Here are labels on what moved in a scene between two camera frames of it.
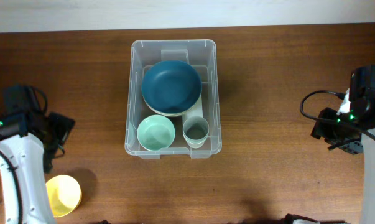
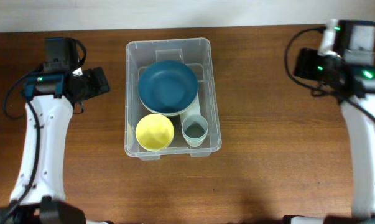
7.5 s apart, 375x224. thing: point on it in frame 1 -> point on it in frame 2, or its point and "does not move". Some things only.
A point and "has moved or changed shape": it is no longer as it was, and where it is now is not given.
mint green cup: [195, 139] does not move
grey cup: [195, 131] does not move
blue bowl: [171, 88] does not move
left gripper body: [61, 129] -> [92, 87]
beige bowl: [166, 114] has moved or changed shape
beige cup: [195, 143] does not move
